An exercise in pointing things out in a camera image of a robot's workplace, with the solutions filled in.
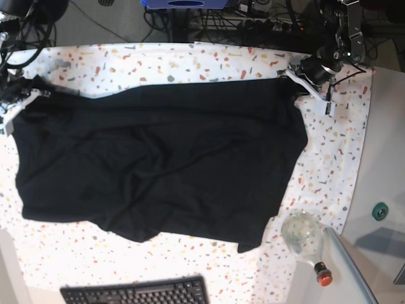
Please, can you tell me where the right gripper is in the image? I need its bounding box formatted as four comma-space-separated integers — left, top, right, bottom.
1, 77, 32, 110

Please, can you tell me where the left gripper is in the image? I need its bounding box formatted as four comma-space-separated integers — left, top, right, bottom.
289, 54, 343, 89

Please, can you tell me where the black t-shirt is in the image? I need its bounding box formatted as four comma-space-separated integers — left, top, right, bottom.
12, 78, 308, 253

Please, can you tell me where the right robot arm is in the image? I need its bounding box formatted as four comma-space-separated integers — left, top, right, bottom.
1, 1, 56, 114

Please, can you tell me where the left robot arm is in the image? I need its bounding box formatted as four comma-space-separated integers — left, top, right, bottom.
285, 1, 365, 89

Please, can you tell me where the black power strip red light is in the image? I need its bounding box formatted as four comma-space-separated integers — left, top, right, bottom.
242, 19, 293, 32

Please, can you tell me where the green tape roll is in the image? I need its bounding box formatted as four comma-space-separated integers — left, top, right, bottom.
371, 202, 389, 221

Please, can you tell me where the blue box with oval hole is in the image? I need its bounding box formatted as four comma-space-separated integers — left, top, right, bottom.
140, 0, 232, 10

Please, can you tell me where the clear plastic bottle orange cap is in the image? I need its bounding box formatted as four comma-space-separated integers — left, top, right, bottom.
281, 211, 333, 287

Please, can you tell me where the grey laptop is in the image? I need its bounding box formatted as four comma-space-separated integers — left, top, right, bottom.
317, 227, 404, 303

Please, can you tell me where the black computer keyboard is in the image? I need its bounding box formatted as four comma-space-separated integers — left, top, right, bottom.
59, 276, 209, 304

